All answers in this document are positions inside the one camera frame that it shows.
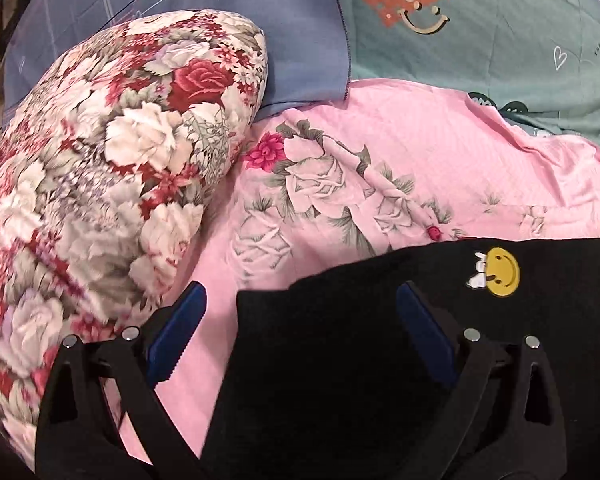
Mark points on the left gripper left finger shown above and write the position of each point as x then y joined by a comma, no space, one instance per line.
100,416

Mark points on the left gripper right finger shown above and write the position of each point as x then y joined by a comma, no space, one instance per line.
501,417

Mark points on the black pants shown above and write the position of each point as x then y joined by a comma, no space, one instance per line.
325,383

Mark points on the red floral bolster pillow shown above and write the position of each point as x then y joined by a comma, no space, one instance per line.
99,180

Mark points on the pink floral bedspread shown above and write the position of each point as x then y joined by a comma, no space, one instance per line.
397,165

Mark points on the teal heart print sheet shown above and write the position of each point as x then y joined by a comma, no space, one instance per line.
536,61

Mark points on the blue plaid pillow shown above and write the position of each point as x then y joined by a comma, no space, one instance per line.
274,54

